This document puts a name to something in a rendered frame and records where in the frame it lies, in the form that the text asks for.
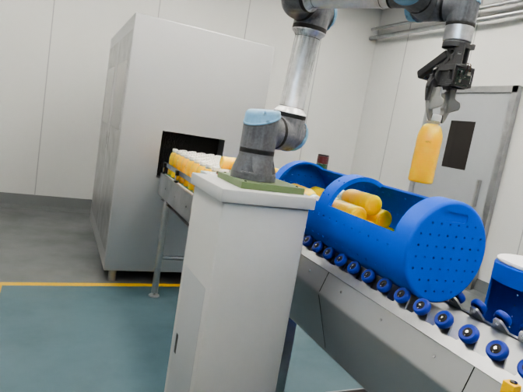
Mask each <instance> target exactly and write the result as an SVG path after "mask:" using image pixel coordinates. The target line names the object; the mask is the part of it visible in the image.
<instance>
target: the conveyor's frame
mask: <svg viewBox="0 0 523 392"><path fill-rule="evenodd" d="M158 194H159V195H160V196H161V197H162V198H163V199H160V200H161V201H162V202H163V213H162V219H161V224H160V234H159V240H158V246H157V252H156V263H155V268H154V274H153V284H152V290H151V293H150V294H149V297H151V298H158V297H160V295H159V294H158V288H159V282H160V272H161V266H162V260H174V261H183V260H184V256H167V255H163V250H164V244H165V239H166V233H167V223H168V217H169V211H170V210H171V211H172V212H173V213H174V214H175V215H176V216H177V217H178V218H179V219H180V220H181V221H182V222H183V223H184V224H185V225H186V226H187V227H189V221H190V215H191V206H192V200H193V193H192V192H190V191H189V190H188V189H187V188H186V187H184V186H182V185H181V184H179V183H174V179H173V178H171V177H170V176H168V175H167V174H165V173H160V182H159V188H158Z"/></svg>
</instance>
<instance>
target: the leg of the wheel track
mask: <svg viewBox="0 0 523 392"><path fill-rule="evenodd" d="M296 325H297V324H296V323H295V322H294V321H293V320H292V319H291V318H290V317H289V320H288V325H287V329H286V337H285V341H284V346H283V354H282V358H281V363H280V367H279V375H278V379H277V384H276V392H284V389H285V384H286V377H287V372H288V368H289V364H290V356H291V352H292V347H293V339H294V335H295V330H296Z"/></svg>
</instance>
